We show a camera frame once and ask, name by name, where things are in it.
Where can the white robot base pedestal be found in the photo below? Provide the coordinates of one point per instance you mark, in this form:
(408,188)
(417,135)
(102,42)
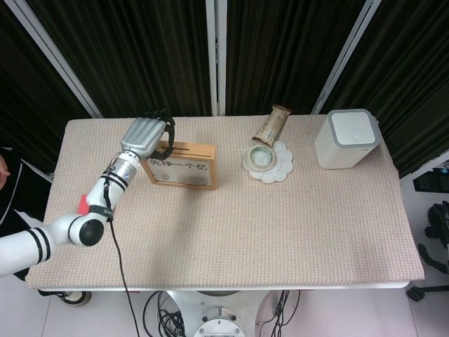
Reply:
(217,309)

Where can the beige masking tape roll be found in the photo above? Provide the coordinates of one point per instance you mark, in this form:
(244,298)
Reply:
(249,159)

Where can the white bin with grey rim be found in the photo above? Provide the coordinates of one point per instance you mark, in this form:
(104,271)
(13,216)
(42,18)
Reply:
(347,140)

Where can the grey partition post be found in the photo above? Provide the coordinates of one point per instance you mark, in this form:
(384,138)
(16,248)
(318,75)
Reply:
(345,56)
(215,56)
(59,63)

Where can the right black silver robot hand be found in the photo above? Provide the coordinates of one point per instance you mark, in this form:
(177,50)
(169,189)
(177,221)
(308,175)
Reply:
(441,265)

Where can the red cube block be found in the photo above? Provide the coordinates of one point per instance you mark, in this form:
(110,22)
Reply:
(82,205)

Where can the wooden framed coin box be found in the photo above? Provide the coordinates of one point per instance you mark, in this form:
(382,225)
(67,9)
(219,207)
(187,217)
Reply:
(196,151)

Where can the brown snack bar wrapper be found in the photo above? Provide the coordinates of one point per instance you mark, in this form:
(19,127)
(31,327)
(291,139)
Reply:
(273,124)

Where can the beige woven tablecloth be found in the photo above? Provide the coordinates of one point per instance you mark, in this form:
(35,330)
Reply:
(263,228)

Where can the black tripod foot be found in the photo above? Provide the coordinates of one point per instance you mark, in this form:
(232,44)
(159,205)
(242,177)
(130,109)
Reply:
(421,292)

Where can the black and white sneaker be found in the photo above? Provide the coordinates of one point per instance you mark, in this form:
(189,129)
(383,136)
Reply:
(75,298)

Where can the black equipment case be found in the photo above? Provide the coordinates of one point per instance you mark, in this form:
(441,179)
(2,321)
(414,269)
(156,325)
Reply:
(431,182)

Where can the person in black clothes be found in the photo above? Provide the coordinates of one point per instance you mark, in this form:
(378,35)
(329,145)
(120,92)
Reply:
(24,196)

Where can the white flower paint palette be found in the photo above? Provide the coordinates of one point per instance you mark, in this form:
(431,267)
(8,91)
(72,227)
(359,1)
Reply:
(282,165)

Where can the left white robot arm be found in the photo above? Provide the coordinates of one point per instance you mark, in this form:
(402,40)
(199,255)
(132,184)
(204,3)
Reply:
(63,228)

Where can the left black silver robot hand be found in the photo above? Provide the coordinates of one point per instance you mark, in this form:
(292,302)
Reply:
(144,135)

